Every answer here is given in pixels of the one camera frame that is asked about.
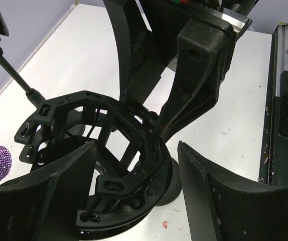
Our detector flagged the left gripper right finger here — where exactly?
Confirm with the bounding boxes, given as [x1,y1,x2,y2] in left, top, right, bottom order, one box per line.
[178,142,288,240]

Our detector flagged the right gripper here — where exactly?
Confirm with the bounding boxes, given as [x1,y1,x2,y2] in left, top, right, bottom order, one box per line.
[104,1,252,142]

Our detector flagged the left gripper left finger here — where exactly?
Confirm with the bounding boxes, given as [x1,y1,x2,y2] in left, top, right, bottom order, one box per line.
[0,141,97,240]

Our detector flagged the black shock-mount desk stand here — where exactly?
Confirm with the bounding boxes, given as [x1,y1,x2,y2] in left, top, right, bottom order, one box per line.
[15,91,182,240]

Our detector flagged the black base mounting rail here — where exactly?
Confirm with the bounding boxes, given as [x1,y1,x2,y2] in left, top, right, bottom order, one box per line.
[258,24,288,186]

